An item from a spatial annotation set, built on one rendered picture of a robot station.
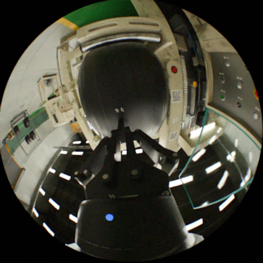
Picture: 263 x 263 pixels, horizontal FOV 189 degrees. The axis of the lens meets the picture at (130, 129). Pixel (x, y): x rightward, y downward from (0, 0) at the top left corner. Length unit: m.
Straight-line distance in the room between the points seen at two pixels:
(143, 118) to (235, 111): 0.51
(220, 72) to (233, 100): 0.17
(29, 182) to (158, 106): 11.74
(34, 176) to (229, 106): 12.08
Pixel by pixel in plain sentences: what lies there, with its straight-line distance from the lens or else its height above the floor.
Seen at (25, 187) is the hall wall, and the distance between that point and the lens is 11.79.
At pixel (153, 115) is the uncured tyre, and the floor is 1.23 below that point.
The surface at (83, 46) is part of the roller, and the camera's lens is 0.40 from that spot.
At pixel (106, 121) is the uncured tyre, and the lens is 0.22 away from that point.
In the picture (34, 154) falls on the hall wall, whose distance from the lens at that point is 11.27.
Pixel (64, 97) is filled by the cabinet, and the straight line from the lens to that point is 4.63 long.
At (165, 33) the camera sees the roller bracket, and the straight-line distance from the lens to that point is 0.43.
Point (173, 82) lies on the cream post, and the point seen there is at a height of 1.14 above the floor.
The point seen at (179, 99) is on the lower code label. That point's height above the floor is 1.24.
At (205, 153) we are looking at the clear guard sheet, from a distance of 0.72.
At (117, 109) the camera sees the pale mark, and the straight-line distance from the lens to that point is 0.21.
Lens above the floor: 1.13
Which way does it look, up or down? 32 degrees up
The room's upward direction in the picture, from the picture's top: 168 degrees clockwise
